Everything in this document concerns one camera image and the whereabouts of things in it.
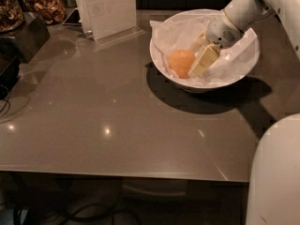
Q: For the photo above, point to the orange fruit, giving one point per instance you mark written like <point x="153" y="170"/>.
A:
<point x="180" y="61"/>

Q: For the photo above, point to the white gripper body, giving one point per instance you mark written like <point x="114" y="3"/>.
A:
<point x="220" y="32"/>

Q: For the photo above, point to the black device at left edge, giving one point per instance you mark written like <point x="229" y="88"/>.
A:
<point x="9" y="70"/>

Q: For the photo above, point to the dark box on table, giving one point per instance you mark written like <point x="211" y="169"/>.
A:
<point x="25" y="41"/>

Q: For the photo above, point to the bowl of dried snacks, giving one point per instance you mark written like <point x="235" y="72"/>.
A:
<point x="52" y="11"/>

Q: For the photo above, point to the glass jar of nuts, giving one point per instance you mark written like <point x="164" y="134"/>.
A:
<point x="11" y="15"/>

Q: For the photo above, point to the clear acrylic sign holder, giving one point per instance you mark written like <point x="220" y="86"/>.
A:
<point x="108" y="20"/>

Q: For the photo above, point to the white bowl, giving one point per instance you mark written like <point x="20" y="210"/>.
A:
<point x="162" y="60"/>

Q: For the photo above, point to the white crumpled paper liner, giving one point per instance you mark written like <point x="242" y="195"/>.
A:
<point x="175" y="35"/>

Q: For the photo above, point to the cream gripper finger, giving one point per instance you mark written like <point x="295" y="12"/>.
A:
<point x="208" y="56"/>
<point x="200" y="42"/>

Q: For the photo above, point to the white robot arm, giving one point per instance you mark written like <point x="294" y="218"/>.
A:
<point x="274" y="185"/>

